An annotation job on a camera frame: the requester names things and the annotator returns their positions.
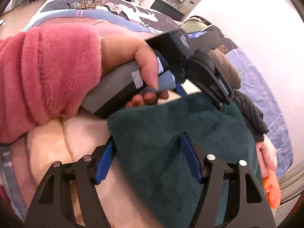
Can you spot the dark green fleece sweatshirt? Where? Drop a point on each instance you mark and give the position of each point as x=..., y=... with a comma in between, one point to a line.
x=148, y=147

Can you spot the green striped pillow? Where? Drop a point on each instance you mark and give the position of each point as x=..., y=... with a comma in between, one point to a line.
x=195, y=24

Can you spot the orange puffer jacket folded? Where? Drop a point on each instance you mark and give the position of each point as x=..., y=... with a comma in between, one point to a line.
x=272, y=189

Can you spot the pink cream plush blanket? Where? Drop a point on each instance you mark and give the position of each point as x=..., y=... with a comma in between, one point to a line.
x=25, y=161

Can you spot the pink quilted jacket folded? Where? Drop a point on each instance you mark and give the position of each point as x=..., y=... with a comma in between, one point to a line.
x=267, y=156

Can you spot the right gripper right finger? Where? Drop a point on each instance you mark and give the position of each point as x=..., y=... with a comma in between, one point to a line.
x=231, y=195

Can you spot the blue plaid duvet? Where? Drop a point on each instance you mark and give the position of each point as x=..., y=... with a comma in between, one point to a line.
x=257, y=89

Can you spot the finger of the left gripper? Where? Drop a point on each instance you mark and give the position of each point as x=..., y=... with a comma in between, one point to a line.
x=180, y=90

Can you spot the dark floral bedspread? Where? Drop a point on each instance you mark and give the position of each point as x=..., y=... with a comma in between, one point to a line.
x=115, y=11

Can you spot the black jacket folded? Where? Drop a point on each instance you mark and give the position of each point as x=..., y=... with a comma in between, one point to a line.
x=253, y=117

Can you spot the brown fleece garment folded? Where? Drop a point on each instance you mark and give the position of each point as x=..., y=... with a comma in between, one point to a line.
x=226, y=67

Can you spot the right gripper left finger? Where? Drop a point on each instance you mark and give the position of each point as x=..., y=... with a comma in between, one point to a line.
x=68, y=187

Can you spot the left forearm pink sleeve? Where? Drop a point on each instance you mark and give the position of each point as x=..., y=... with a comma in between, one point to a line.
x=46, y=73

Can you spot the person left hand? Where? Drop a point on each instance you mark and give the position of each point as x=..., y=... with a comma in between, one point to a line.
x=116, y=51

